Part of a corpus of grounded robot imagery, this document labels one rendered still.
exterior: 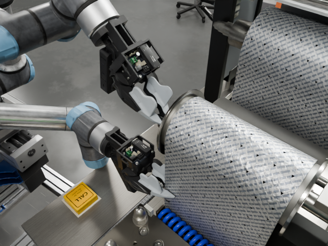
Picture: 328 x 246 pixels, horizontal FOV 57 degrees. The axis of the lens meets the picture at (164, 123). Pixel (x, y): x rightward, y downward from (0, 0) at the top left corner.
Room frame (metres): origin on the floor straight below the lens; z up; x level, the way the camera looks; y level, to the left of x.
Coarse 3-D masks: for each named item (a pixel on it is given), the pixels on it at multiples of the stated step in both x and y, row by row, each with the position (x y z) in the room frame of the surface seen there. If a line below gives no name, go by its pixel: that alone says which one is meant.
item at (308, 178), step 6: (174, 114) 0.41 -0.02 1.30; (312, 168) 0.28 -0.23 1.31; (318, 168) 0.28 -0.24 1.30; (312, 174) 0.27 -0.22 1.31; (306, 180) 0.26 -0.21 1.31; (300, 186) 0.25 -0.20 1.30; (306, 186) 0.25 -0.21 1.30; (300, 192) 0.24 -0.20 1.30; (294, 198) 0.24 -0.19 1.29; (288, 204) 0.23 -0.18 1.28; (294, 204) 0.23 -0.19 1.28; (288, 210) 0.23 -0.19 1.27; (282, 216) 0.23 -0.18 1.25; (288, 216) 0.22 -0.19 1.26; (282, 222) 0.23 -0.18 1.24
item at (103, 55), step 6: (102, 48) 0.52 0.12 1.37; (102, 54) 0.51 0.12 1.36; (108, 54) 0.51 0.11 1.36; (102, 60) 0.51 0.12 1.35; (108, 60) 0.51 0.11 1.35; (102, 66) 0.52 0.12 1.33; (108, 66) 0.51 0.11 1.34; (102, 72) 0.52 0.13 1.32; (108, 72) 0.51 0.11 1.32; (102, 78) 0.52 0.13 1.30; (108, 78) 0.51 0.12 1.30; (102, 84) 0.52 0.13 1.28; (108, 84) 0.52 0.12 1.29; (108, 90) 0.52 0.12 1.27; (114, 90) 0.53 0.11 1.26
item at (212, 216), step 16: (176, 176) 0.36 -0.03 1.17; (176, 192) 0.36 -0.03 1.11; (192, 192) 0.33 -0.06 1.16; (208, 192) 0.31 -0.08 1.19; (176, 208) 0.36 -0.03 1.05; (192, 208) 0.33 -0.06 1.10; (208, 208) 0.31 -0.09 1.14; (224, 208) 0.28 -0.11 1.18; (192, 224) 0.33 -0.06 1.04; (208, 224) 0.30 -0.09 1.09; (224, 224) 0.28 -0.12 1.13; (240, 224) 0.26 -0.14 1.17; (256, 224) 0.24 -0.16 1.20; (208, 240) 0.30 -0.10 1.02; (224, 240) 0.27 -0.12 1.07; (240, 240) 0.25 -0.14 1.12; (256, 240) 0.24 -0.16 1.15
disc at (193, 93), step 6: (192, 90) 0.45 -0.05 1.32; (198, 90) 0.47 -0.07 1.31; (180, 96) 0.43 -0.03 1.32; (186, 96) 0.44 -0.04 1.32; (192, 96) 0.45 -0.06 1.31; (198, 96) 0.47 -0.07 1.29; (174, 102) 0.42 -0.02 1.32; (180, 102) 0.43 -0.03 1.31; (174, 108) 0.41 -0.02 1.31; (168, 114) 0.40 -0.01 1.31; (162, 120) 0.40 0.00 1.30; (168, 120) 0.40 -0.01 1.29; (162, 126) 0.39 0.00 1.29; (162, 132) 0.39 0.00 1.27; (162, 138) 0.39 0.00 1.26; (162, 144) 0.39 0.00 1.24; (162, 150) 0.39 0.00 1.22
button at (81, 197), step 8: (80, 184) 0.51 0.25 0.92; (72, 192) 0.48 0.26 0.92; (80, 192) 0.48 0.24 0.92; (88, 192) 0.48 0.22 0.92; (64, 200) 0.47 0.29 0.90; (72, 200) 0.46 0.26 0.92; (80, 200) 0.46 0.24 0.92; (88, 200) 0.46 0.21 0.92; (96, 200) 0.47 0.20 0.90; (80, 208) 0.43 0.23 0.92
